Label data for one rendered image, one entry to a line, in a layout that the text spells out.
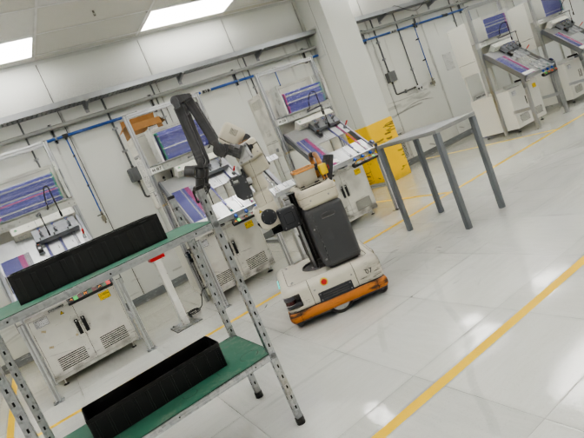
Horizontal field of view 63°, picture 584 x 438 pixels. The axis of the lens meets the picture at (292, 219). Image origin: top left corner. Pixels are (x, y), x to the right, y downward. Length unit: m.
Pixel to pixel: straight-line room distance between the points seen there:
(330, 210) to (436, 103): 6.08
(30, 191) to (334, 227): 2.57
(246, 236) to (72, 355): 1.80
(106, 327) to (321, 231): 2.16
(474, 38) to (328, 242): 5.16
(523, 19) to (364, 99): 3.06
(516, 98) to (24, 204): 6.28
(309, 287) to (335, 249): 0.29
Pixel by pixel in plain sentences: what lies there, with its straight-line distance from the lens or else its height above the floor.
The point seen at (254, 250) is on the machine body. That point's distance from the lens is 4.72.
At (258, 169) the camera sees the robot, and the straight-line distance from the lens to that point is 3.13.
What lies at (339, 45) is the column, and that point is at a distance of 7.18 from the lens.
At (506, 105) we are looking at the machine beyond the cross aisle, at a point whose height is 0.43.
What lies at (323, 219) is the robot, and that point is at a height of 0.60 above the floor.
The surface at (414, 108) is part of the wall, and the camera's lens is 8.52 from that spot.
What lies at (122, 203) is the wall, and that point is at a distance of 6.05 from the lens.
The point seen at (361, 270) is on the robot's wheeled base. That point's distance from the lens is 3.07.
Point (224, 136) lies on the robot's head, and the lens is 3.11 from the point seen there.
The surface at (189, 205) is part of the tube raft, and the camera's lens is 4.39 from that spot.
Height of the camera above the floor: 1.13
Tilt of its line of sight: 9 degrees down
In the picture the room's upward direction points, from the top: 22 degrees counter-clockwise
